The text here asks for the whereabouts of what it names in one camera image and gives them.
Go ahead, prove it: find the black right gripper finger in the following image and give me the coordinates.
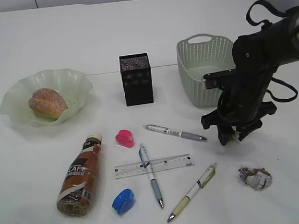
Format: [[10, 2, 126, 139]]
[[236, 126, 258, 141], [217, 125, 234, 145]]

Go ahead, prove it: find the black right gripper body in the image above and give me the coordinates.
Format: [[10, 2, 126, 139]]
[[201, 32, 278, 129]]

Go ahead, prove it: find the large paper ball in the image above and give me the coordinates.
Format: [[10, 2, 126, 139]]
[[238, 167, 273, 191]]

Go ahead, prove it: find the sugared bread roll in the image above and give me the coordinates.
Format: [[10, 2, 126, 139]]
[[28, 88, 68, 119]]

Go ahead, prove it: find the brown coffee drink bottle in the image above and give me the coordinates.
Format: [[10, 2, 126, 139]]
[[56, 133, 103, 217]]

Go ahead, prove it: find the pink pencil sharpener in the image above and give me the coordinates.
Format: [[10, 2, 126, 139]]
[[115, 129, 135, 148]]

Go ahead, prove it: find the blue pencil sharpener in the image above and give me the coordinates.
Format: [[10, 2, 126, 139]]
[[112, 189, 136, 215]]

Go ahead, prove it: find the small paper ball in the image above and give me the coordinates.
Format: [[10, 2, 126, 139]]
[[228, 132, 240, 142]]

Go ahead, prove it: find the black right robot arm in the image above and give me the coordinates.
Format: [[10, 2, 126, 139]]
[[201, 11, 299, 145]]

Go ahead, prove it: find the white cream pen lower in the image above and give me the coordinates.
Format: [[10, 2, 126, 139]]
[[167, 163, 218, 223]]

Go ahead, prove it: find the white pen grey grip upper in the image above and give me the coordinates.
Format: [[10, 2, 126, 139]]
[[142, 124, 208, 142]]

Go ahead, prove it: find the pale green plastic basket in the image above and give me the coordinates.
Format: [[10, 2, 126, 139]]
[[176, 34, 235, 108]]

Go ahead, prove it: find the blue white pen middle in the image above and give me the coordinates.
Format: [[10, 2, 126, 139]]
[[138, 143, 164, 209]]

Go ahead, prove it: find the translucent green ruffled plate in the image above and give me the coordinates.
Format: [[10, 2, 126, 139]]
[[0, 68, 93, 127]]

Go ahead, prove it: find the black mesh pen holder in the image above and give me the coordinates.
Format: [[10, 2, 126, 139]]
[[119, 53, 154, 107]]

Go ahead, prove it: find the clear plastic ruler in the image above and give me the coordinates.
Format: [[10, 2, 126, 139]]
[[113, 154, 195, 179]]

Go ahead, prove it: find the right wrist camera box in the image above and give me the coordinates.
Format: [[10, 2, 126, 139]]
[[201, 69, 236, 90]]

